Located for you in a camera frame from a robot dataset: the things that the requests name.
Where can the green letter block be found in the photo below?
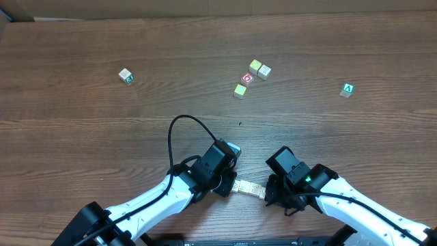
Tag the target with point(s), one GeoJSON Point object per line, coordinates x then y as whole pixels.
{"type": "Point", "coordinates": [347, 90]}

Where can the yellow block cluster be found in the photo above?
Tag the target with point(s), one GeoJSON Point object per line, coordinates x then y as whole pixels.
{"type": "Point", "coordinates": [239, 91]}
{"type": "Point", "coordinates": [254, 66]}

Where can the white block upper cluster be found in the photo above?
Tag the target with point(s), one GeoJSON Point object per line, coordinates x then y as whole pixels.
{"type": "Point", "coordinates": [264, 72]}

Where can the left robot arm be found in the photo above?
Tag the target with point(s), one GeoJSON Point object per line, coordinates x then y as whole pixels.
{"type": "Point", "coordinates": [125, 223]}

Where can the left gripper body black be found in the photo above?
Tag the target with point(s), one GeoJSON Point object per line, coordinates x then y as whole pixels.
{"type": "Point", "coordinates": [224, 181]}

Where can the block with blue side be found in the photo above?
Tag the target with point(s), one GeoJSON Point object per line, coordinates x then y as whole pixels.
{"type": "Point", "coordinates": [255, 189]}

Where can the white block with brush picture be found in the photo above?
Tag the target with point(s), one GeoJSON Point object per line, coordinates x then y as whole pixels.
{"type": "Point", "coordinates": [262, 193]}

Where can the red circle block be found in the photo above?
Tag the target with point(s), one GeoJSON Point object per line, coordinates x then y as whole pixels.
{"type": "Point", "coordinates": [247, 79]}

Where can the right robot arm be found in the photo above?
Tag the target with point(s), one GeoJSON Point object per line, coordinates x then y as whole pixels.
{"type": "Point", "coordinates": [295, 187]}

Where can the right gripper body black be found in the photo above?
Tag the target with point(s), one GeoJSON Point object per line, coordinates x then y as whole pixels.
{"type": "Point", "coordinates": [273, 192]}

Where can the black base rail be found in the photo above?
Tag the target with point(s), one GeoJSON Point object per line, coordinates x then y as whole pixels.
{"type": "Point", "coordinates": [301, 241]}

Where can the yellow block upper cluster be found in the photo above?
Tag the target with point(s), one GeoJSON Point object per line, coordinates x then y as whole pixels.
{"type": "Point", "coordinates": [254, 66]}

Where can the yellow block lower cluster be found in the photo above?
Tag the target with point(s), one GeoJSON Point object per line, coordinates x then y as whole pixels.
{"type": "Point", "coordinates": [239, 91]}

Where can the block with green side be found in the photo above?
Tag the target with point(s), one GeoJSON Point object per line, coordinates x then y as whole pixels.
{"type": "Point", "coordinates": [126, 76]}

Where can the white patterned block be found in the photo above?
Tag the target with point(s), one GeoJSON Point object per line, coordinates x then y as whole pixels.
{"type": "Point", "coordinates": [236, 186]}

